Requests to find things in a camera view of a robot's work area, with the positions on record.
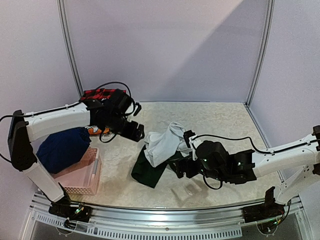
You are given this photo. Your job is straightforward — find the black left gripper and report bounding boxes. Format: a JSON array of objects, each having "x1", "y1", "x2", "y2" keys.
[{"x1": 106, "y1": 113, "x2": 145, "y2": 143}]

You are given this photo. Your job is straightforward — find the red black plaid shirt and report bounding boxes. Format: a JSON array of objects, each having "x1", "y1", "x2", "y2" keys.
[{"x1": 79, "y1": 88, "x2": 116, "y2": 102}]

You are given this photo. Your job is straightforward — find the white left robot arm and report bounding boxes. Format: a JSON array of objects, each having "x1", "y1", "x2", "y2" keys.
[{"x1": 7, "y1": 100, "x2": 144, "y2": 217}]

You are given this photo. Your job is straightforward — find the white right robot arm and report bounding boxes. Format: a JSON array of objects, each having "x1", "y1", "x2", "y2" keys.
[{"x1": 169, "y1": 125, "x2": 320, "y2": 218}]

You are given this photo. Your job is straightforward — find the pink plastic laundry basket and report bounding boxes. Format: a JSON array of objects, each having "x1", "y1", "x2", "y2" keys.
[{"x1": 52, "y1": 147, "x2": 102, "y2": 196}]

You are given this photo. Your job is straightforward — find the orange white folded garment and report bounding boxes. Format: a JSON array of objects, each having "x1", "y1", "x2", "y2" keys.
[{"x1": 86, "y1": 126, "x2": 110, "y2": 137}]

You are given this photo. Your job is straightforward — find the dark green garment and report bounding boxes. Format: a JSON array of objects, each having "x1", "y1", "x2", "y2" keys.
[{"x1": 131, "y1": 145, "x2": 183, "y2": 189}]

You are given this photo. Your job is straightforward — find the navy blue garment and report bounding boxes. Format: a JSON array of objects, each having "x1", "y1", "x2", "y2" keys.
[{"x1": 36, "y1": 127, "x2": 91, "y2": 174}]

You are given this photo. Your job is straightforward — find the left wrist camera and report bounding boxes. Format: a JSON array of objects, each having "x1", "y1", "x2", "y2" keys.
[{"x1": 130, "y1": 102, "x2": 142, "y2": 117}]

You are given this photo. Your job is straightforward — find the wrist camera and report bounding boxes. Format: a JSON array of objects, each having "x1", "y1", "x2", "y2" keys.
[
  {"x1": 130, "y1": 102, "x2": 142, "y2": 117},
  {"x1": 183, "y1": 130, "x2": 230, "y2": 179}
]

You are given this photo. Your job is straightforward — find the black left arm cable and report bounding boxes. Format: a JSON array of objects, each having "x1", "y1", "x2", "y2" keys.
[{"x1": 0, "y1": 81, "x2": 133, "y2": 163}]

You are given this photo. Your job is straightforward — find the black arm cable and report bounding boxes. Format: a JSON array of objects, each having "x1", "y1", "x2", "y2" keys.
[
  {"x1": 0, "y1": 81, "x2": 133, "y2": 163},
  {"x1": 192, "y1": 134, "x2": 320, "y2": 191}
]

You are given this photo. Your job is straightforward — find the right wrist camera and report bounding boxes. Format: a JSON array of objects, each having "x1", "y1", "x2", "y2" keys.
[{"x1": 183, "y1": 130, "x2": 230, "y2": 179}]

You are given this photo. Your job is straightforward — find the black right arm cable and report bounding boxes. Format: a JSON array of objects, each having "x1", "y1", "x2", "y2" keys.
[{"x1": 192, "y1": 134, "x2": 320, "y2": 191}]

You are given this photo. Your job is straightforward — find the left aluminium frame post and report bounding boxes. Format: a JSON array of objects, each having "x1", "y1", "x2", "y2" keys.
[{"x1": 57, "y1": 0, "x2": 84, "y2": 97}]

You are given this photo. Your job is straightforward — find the aluminium frame post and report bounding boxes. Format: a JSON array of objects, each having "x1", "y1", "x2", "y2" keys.
[
  {"x1": 57, "y1": 0, "x2": 84, "y2": 97},
  {"x1": 244, "y1": 0, "x2": 275, "y2": 109}
]

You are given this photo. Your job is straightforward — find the aluminium front rail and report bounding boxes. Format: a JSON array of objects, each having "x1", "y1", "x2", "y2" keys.
[{"x1": 21, "y1": 194, "x2": 314, "y2": 240}]

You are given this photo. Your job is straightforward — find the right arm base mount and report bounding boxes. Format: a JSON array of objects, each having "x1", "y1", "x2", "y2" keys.
[{"x1": 241, "y1": 200, "x2": 292, "y2": 235}]

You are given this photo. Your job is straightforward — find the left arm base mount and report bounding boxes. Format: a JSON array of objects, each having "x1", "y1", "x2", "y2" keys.
[{"x1": 48, "y1": 202, "x2": 93, "y2": 230}]

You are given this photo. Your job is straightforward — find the right aluminium frame post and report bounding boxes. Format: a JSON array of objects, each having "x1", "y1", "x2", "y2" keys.
[{"x1": 244, "y1": 0, "x2": 275, "y2": 109}]

